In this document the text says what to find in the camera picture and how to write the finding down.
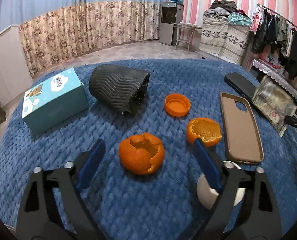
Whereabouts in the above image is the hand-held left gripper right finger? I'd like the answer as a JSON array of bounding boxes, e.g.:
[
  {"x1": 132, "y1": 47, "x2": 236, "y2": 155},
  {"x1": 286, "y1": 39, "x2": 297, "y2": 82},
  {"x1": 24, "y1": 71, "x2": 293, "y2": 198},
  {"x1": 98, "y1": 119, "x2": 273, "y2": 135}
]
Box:
[{"x1": 193, "y1": 139, "x2": 282, "y2": 240}]

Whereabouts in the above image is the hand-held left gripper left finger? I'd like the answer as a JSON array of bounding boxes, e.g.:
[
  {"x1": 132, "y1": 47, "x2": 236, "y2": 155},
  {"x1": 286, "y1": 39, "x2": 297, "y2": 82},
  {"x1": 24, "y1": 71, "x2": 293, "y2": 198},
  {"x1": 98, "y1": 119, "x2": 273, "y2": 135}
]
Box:
[{"x1": 15, "y1": 139, "x2": 106, "y2": 240}]

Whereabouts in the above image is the orange peel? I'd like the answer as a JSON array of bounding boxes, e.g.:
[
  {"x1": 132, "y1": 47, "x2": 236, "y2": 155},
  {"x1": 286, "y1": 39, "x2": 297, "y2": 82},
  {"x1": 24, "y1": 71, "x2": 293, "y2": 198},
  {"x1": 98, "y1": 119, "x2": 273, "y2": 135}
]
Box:
[
  {"x1": 187, "y1": 117, "x2": 223, "y2": 147},
  {"x1": 118, "y1": 132, "x2": 165, "y2": 175}
]

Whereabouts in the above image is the white round disc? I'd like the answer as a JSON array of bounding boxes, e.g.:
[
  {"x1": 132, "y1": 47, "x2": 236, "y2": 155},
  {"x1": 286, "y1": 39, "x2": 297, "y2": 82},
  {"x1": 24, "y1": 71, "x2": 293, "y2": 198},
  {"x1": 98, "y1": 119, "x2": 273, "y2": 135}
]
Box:
[{"x1": 196, "y1": 160, "x2": 246, "y2": 210}]

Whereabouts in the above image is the crinkled foil packet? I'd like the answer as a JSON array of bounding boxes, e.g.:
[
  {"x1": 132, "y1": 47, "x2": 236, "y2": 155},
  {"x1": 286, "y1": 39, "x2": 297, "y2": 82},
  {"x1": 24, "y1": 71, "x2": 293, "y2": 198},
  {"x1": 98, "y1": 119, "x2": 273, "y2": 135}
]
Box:
[{"x1": 252, "y1": 75, "x2": 297, "y2": 137}]

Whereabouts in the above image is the brown phone case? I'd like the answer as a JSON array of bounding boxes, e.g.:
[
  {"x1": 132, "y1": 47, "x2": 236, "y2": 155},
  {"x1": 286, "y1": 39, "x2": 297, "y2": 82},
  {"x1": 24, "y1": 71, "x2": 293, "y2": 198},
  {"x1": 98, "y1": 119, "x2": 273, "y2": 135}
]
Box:
[{"x1": 220, "y1": 92, "x2": 264, "y2": 165}]

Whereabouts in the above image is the low shelf with lace cloth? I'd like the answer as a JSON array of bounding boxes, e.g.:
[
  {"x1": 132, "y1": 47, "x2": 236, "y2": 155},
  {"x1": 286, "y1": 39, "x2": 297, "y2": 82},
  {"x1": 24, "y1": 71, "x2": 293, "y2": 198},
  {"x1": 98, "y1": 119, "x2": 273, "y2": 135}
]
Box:
[{"x1": 251, "y1": 59, "x2": 297, "y2": 98}]

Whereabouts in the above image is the blue woven rug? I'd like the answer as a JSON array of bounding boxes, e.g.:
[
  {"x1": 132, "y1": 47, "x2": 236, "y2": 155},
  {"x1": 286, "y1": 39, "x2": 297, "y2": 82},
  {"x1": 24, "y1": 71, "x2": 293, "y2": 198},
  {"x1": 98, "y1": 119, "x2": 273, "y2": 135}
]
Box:
[{"x1": 0, "y1": 59, "x2": 297, "y2": 240}]

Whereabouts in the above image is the orange plastic lid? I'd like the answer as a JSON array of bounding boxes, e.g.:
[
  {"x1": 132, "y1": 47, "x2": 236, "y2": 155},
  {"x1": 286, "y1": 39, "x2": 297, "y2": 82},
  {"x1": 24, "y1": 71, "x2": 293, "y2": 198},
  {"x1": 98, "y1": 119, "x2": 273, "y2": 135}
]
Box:
[{"x1": 165, "y1": 93, "x2": 191, "y2": 117}]

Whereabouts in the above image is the teal cardboard box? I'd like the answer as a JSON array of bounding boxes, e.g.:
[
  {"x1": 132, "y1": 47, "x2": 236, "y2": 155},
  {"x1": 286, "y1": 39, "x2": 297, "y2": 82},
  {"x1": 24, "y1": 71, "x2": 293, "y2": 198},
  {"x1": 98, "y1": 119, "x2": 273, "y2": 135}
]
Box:
[{"x1": 22, "y1": 67, "x2": 90, "y2": 134}]

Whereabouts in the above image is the pink printed plastic bag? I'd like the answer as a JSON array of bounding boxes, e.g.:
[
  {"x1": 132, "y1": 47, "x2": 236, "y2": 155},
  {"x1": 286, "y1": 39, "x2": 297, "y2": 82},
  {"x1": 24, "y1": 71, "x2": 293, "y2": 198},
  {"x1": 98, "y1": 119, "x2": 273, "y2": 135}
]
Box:
[{"x1": 259, "y1": 51, "x2": 284, "y2": 68}]

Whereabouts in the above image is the black flat case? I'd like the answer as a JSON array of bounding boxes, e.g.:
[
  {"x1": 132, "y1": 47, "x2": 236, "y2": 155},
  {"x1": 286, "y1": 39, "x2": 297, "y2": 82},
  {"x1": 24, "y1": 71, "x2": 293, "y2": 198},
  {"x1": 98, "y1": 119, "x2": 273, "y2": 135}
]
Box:
[{"x1": 224, "y1": 72, "x2": 269, "y2": 118}]

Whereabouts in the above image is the row of hanging clothes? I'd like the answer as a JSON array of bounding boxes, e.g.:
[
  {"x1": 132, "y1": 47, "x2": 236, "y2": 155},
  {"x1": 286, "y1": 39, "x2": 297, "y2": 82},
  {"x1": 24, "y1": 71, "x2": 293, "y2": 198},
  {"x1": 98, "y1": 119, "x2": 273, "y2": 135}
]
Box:
[{"x1": 252, "y1": 11, "x2": 297, "y2": 80}]

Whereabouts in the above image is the black ribbed bin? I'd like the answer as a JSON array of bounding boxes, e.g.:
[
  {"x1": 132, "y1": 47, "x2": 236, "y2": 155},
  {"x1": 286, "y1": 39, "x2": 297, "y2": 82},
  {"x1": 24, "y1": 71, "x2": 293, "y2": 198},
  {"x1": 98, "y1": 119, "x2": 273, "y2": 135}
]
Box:
[{"x1": 88, "y1": 64, "x2": 151, "y2": 117}]

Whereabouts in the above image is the metal clothes rack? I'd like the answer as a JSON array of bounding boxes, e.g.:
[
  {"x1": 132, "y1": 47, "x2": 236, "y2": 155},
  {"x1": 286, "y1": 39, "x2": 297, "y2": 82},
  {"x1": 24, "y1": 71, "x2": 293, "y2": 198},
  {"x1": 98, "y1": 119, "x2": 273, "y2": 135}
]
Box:
[{"x1": 242, "y1": 4, "x2": 297, "y2": 68}]

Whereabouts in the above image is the pink hanging bag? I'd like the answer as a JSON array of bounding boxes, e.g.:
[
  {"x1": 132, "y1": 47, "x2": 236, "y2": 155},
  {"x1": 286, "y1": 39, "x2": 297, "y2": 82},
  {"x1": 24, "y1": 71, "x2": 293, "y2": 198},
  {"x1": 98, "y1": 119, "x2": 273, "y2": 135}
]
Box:
[{"x1": 250, "y1": 4, "x2": 264, "y2": 33}]

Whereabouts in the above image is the white cabinet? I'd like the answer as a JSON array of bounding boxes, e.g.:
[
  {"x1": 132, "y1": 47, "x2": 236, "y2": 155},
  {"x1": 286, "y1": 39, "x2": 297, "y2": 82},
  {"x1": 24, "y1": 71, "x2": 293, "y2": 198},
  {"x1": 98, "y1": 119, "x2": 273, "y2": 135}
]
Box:
[{"x1": 0, "y1": 24, "x2": 34, "y2": 115}]

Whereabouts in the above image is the pile of clothes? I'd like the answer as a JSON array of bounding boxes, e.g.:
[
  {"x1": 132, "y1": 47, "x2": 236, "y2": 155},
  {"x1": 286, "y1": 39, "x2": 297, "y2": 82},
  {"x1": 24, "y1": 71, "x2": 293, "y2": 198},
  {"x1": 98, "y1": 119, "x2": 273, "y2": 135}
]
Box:
[{"x1": 204, "y1": 0, "x2": 254, "y2": 27}]

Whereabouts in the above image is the blue and floral curtain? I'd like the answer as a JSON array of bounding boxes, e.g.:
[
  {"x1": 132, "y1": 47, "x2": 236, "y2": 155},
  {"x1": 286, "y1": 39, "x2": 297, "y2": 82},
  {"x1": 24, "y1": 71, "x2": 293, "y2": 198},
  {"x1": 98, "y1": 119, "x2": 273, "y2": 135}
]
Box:
[{"x1": 0, "y1": 0, "x2": 168, "y2": 77}]

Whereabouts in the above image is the grey water dispenser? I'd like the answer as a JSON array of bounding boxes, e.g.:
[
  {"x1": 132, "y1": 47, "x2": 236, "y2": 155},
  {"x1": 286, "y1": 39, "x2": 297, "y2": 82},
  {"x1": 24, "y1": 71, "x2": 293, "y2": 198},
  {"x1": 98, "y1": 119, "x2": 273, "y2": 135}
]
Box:
[{"x1": 159, "y1": 2, "x2": 184, "y2": 46}]

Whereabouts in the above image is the small metal table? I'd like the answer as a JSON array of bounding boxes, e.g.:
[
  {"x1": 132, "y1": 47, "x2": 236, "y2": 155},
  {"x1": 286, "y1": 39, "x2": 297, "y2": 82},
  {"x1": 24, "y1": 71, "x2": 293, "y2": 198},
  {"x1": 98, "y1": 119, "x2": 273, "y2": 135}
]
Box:
[{"x1": 171, "y1": 22, "x2": 203, "y2": 54}]

